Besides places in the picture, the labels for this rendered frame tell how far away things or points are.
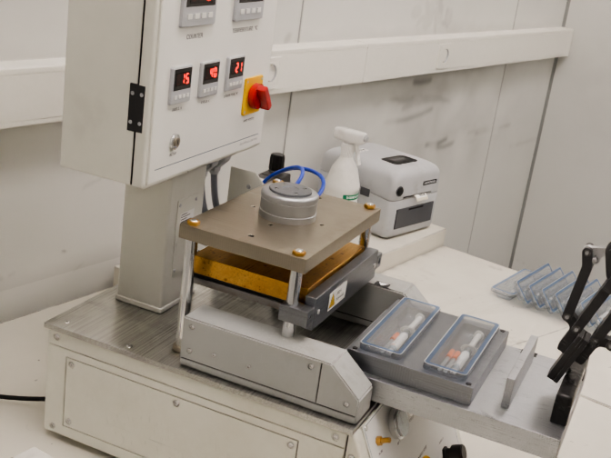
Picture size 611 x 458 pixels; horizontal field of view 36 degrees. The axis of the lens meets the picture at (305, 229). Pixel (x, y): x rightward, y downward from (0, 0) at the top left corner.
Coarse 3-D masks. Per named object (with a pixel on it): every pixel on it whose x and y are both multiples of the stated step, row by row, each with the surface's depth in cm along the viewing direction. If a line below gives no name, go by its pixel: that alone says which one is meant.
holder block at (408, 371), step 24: (360, 336) 123; (432, 336) 126; (504, 336) 129; (360, 360) 119; (384, 360) 117; (408, 360) 118; (480, 360) 121; (408, 384) 117; (432, 384) 115; (456, 384) 114; (480, 384) 118
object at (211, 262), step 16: (208, 256) 125; (224, 256) 125; (240, 256) 126; (336, 256) 131; (352, 256) 132; (208, 272) 124; (224, 272) 123; (240, 272) 122; (256, 272) 122; (272, 272) 123; (288, 272) 123; (320, 272) 125; (224, 288) 124; (240, 288) 123; (256, 288) 122; (272, 288) 121; (304, 288) 119; (272, 304) 122
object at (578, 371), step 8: (568, 368) 119; (576, 368) 119; (584, 368) 120; (568, 376) 116; (576, 376) 117; (584, 376) 124; (568, 384) 114; (576, 384) 115; (560, 392) 112; (568, 392) 112; (576, 392) 116; (560, 400) 112; (568, 400) 111; (560, 408) 112; (568, 408) 112; (552, 416) 113; (560, 416) 112; (568, 416) 112; (560, 424) 112
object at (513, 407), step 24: (384, 312) 137; (504, 360) 127; (528, 360) 122; (552, 360) 130; (384, 384) 117; (504, 384) 121; (528, 384) 122; (552, 384) 122; (408, 408) 116; (432, 408) 115; (456, 408) 114; (480, 408) 114; (504, 408) 115; (528, 408) 116; (552, 408) 116; (480, 432) 113; (504, 432) 112; (528, 432) 111; (552, 432) 111; (552, 456) 110
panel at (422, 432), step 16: (384, 416) 121; (416, 416) 131; (368, 432) 116; (384, 432) 120; (416, 432) 130; (432, 432) 135; (448, 432) 141; (368, 448) 116; (384, 448) 120; (400, 448) 124; (416, 448) 129; (432, 448) 134
